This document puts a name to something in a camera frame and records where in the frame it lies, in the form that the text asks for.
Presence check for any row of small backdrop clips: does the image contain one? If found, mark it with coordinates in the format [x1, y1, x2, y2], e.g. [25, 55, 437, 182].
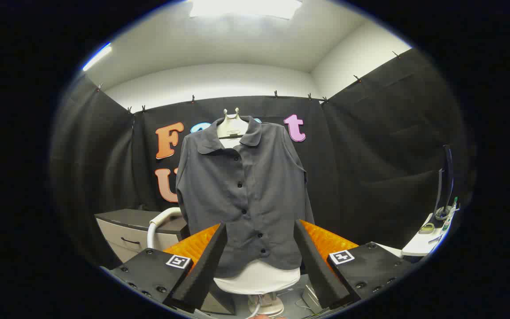
[96, 51, 402, 114]

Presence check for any green-capped bottle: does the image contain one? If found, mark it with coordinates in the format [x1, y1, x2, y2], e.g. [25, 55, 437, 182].
[443, 196, 459, 231]

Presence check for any grey button-up shirt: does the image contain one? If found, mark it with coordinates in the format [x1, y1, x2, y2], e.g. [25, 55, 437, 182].
[175, 116, 315, 279]

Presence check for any square ceiling light panel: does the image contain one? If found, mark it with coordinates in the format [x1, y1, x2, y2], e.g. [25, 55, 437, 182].
[188, 0, 303, 21]

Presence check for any white garment form stand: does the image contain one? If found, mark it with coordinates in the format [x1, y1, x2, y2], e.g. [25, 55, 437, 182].
[214, 107, 301, 318]

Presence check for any grey drawer cabinet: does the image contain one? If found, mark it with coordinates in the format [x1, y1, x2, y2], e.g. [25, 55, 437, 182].
[95, 208, 190, 264]

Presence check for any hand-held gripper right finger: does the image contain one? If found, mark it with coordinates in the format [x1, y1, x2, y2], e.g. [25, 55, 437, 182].
[294, 219, 413, 311]

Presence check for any white desk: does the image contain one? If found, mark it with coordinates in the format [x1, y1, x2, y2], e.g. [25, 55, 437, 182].
[400, 207, 460, 257]

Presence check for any long ceiling light strip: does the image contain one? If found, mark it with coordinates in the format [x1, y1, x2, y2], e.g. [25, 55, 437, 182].
[81, 42, 113, 72]

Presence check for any grey metal box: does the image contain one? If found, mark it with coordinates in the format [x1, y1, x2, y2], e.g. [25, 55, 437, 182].
[301, 284, 327, 313]

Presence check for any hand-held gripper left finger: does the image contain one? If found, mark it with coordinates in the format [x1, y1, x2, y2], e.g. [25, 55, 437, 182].
[110, 222, 229, 313]

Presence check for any bundle of thin cables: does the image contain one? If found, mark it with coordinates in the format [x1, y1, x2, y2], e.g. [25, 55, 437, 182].
[282, 288, 326, 319]

